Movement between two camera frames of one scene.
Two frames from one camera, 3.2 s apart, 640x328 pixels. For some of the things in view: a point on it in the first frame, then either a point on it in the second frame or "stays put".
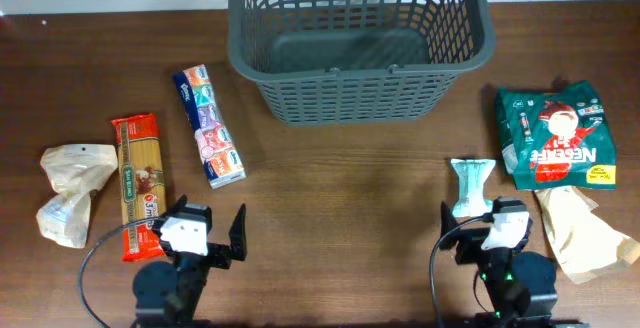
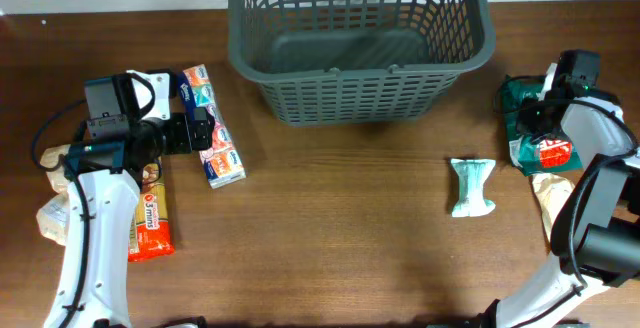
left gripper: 220,255 to 185,139
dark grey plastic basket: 342,47 stays put
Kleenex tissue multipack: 219,152 stays put
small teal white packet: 472,174 stays put
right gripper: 469,242 to 525,108
